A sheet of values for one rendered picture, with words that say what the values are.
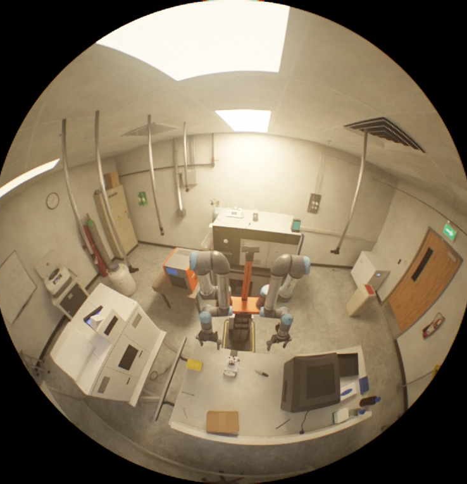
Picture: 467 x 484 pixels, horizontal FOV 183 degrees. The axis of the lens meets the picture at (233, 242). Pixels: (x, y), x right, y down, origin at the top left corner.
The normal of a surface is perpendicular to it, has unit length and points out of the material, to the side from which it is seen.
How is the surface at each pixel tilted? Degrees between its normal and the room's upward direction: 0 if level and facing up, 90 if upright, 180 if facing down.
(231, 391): 0
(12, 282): 90
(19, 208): 90
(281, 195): 90
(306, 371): 0
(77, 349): 40
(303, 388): 0
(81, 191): 90
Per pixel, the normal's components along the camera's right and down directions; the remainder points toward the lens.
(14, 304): 0.98, 0.11
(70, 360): 0.66, -0.56
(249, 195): -0.18, 0.54
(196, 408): 0.02, -0.84
